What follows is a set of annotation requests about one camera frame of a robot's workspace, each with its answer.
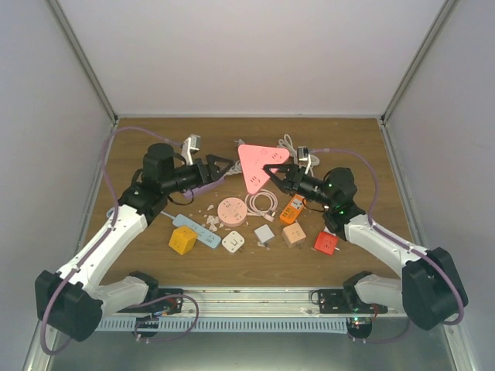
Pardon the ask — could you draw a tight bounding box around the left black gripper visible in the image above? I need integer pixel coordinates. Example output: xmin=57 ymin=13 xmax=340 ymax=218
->
xmin=162 ymin=153 xmax=233 ymax=194

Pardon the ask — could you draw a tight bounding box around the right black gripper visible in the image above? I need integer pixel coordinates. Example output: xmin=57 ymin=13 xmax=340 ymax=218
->
xmin=264 ymin=164 xmax=335 ymax=208

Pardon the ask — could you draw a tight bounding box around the pink triangular power strip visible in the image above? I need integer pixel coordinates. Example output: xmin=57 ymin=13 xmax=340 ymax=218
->
xmin=237 ymin=144 xmax=290 ymax=195

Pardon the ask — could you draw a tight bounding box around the beige cube socket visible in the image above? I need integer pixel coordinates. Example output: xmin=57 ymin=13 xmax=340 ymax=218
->
xmin=282 ymin=222 xmax=306 ymax=248

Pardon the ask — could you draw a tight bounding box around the white square plug adapter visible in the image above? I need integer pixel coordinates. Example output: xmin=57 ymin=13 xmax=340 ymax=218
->
xmin=221 ymin=230 xmax=245 ymax=254

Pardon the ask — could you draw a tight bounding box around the purple power strip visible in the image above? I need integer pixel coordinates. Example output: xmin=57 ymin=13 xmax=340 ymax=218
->
xmin=182 ymin=176 xmax=225 ymax=200

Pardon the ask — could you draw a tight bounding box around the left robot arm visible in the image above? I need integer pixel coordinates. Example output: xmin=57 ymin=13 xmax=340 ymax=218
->
xmin=35 ymin=143 xmax=234 ymax=342

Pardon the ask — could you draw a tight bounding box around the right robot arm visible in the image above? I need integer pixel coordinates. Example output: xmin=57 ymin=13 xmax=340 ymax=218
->
xmin=263 ymin=164 xmax=469 ymax=330

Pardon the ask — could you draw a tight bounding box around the orange power strip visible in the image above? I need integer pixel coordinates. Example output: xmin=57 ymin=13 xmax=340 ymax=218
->
xmin=279 ymin=195 xmax=305 ymax=225

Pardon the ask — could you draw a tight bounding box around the pink round power socket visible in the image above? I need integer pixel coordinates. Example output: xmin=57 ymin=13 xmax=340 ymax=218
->
xmin=217 ymin=197 xmax=248 ymax=227

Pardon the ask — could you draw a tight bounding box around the grey white charger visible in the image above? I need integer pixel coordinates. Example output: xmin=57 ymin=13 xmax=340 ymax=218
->
xmin=254 ymin=224 xmax=275 ymax=247

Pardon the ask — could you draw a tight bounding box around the blue power strip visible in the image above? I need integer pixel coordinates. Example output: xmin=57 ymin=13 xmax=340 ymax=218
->
xmin=106 ymin=206 xmax=222 ymax=250

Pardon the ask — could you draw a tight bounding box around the yellow cube socket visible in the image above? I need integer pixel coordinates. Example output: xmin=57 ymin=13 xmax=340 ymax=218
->
xmin=169 ymin=226 xmax=197 ymax=255

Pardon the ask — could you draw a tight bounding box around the red cube socket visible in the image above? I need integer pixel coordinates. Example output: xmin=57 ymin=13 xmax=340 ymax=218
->
xmin=313 ymin=231 xmax=339 ymax=256

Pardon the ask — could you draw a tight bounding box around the white cord of purple strip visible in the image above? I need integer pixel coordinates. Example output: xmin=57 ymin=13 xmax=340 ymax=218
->
xmin=223 ymin=139 xmax=245 ymax=179

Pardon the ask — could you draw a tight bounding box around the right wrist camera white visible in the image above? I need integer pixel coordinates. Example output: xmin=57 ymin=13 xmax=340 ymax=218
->
xmin=296 ymin=146 xmax=314 ymax=175

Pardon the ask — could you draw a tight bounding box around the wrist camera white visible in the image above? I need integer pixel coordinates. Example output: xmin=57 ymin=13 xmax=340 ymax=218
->
xmin=181 ymin=134 xmax=201 ymax=165
xmin=296 ymin=146 xmax=314 ymax=175

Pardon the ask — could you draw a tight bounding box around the white cord of orange strip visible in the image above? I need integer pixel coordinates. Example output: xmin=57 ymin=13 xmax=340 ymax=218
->
xmin=277 ymin=134 xmax=321 ymax=171

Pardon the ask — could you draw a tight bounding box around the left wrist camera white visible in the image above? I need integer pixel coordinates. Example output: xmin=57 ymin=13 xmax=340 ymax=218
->
xmin=181 ymin=134 xmax=201 ymax=165

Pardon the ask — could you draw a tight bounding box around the pink coiled power cord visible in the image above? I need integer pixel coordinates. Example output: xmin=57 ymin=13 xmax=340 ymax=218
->
xmin=245 ymin=191 xmax=279 ymax=224

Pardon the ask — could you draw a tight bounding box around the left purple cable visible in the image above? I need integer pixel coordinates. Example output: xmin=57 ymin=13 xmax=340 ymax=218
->
xmin=40 ymin=127 xmax=183 ymax=356

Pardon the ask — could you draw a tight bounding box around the aluminium front rail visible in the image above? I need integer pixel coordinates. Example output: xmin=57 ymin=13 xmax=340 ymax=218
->
xmin=96 ymin=284 xmax=411 ymax=321

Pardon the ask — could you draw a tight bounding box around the left metal frame post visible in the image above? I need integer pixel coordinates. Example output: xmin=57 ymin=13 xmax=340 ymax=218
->
xmin=46 ymin=0 xmax=118 ymax=127

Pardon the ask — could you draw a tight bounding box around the metal frame post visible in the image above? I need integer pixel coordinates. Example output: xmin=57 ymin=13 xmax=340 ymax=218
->
xmin=380 ymin=0 xmax=459 ymax=124
xmin=46 ymin=0 xmax=118 ymax=127

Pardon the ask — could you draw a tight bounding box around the slotted cable duct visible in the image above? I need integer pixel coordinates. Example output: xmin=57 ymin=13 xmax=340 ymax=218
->
xmin=94 ymin=317 xmax=349 ymax=333

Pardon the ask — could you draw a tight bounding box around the right metal frame post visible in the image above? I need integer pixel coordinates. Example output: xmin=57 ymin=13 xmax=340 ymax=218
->
xmin=380 ymin=0 xmax=459 ymax=124

